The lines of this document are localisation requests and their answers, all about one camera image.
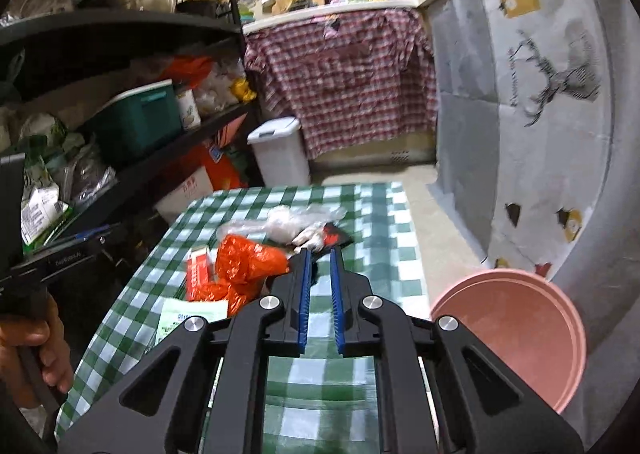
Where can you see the orange plastic bag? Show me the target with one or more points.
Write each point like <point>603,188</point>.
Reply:
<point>245,266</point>

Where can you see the orange carton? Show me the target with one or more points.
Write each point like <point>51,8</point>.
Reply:
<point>225,168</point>

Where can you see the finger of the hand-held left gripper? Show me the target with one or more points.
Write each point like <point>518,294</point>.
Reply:
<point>112,244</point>
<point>80,235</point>

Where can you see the black and red wrapper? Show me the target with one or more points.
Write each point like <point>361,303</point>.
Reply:
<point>337,235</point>

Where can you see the crumpled clear bag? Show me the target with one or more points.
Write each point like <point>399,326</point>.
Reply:
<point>92,176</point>

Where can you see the white tissue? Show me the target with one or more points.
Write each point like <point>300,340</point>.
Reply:
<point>307,238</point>

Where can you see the white labelled jar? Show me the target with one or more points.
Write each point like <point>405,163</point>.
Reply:
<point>189,108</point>

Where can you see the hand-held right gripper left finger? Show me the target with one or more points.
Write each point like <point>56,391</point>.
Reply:
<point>302,304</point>

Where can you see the green checked tablecloth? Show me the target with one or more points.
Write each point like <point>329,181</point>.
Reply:
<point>350,214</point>

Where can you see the yellow toy duck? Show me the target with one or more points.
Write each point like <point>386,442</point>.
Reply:
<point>243,89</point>

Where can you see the white cardboard box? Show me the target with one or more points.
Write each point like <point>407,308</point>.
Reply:
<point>185,196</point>

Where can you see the pink plastic bin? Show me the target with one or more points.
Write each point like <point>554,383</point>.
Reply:
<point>510,334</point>

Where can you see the white pedal bin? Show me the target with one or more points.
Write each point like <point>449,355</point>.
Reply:
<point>280,153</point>

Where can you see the green and white packet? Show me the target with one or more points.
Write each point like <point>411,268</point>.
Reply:
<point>42,216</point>

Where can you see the green and white pouch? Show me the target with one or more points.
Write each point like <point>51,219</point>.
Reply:
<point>190,321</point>

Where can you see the green storage box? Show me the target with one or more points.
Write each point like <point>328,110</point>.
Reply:
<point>140,121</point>

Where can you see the orange bag on shelf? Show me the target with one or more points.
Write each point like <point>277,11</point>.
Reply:
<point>187,71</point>

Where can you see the white deer print cloth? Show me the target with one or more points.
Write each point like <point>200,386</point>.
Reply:
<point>525,108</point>

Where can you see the small red box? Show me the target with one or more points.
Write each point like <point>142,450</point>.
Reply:
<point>200,271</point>

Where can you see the red plaid shirt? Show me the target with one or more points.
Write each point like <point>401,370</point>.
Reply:
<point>345,78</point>

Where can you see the clear plastic bag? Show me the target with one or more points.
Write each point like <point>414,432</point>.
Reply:
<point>285,221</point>

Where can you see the person's left hand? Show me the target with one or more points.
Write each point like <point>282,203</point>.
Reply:
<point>20,334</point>

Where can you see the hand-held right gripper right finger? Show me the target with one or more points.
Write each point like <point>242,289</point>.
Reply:
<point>339,304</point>

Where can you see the black shelf rack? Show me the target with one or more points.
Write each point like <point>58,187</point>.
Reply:
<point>125,31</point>

